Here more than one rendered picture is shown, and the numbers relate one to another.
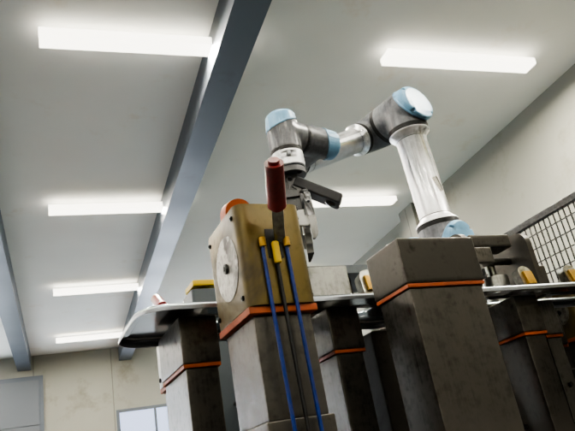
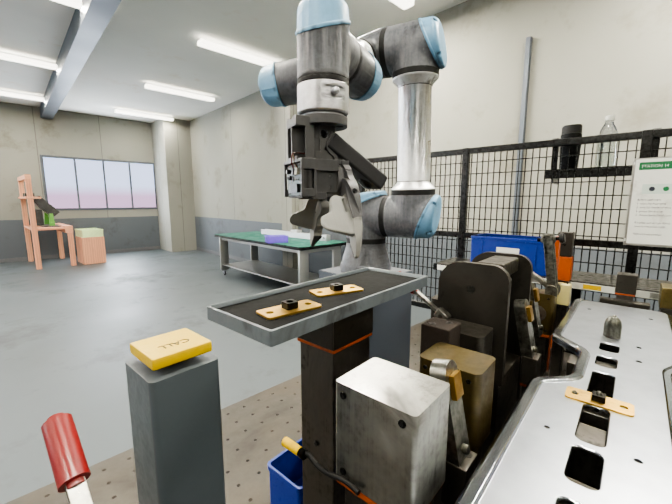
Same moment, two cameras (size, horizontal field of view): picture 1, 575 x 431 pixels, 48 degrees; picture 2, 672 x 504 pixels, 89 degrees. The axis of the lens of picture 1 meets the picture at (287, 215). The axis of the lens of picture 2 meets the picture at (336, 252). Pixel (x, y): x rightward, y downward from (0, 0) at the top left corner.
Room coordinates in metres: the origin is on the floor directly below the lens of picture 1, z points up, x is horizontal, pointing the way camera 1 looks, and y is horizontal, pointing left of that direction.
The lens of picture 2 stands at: (0.83, 0.16, 1.30)
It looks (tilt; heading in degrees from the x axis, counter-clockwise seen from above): 8 degrees down; 338
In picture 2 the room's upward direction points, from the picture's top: straight up
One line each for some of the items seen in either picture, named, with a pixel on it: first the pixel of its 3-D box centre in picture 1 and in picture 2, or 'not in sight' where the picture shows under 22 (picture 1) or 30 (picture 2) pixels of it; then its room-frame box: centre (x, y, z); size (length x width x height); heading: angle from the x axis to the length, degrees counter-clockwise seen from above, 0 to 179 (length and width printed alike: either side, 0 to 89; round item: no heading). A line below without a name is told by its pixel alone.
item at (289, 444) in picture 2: not in sight; (318, 464); (1.17, 0.04, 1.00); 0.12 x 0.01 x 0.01; 27
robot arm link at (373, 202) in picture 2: not in sight; (368, 214); (1.73, -0.31, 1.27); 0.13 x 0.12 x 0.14; 40
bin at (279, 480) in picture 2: not in sight; (303, 480); (1.43, -0.01, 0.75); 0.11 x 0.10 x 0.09; 117
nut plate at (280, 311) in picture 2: not in sight; (289, 305); (1.26, 0.05, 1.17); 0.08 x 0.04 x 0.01; 108
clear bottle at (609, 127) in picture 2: not in sight; (607, 142); (1.72, -1.35, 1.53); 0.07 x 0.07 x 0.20
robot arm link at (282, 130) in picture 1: (284, 135); (324, 47); (1.33, -0.03, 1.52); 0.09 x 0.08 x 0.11; 130
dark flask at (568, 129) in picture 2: not in sight; (570, 148); (1.82, -1.29, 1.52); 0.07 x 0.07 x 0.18
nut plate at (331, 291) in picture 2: not in sight; (336, 287); (1.33, -0.05, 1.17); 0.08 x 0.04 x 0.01; 96
